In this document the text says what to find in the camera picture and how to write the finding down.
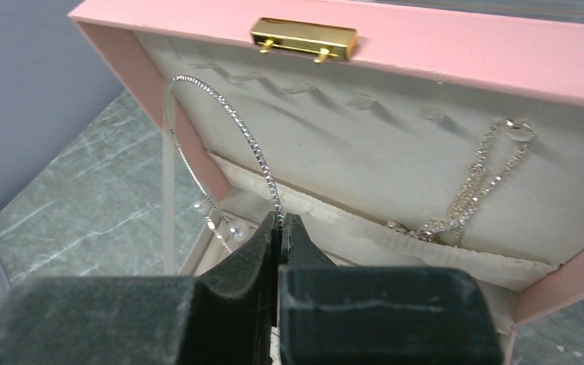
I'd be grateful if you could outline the pink jewelry box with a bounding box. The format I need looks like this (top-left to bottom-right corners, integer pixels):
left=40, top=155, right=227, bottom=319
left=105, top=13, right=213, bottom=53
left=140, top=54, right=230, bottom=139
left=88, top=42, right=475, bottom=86
left=70, top=1, right=584, bottom=357

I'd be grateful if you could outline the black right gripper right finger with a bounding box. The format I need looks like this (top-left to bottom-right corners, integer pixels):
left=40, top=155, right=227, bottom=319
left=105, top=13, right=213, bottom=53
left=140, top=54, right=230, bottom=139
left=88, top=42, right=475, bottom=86
left=278, top=214, right=504, bottom=364

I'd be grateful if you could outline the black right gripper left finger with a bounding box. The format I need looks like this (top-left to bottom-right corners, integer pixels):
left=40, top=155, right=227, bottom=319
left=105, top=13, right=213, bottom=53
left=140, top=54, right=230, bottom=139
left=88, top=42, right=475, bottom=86
left=0, top=213, right=278, bottom=364

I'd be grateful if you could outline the rhinestone chain necklace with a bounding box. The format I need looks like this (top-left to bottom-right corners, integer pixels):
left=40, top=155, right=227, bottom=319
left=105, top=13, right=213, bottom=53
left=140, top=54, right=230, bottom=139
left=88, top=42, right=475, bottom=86
left=386, top=118, right=538, bottom=248

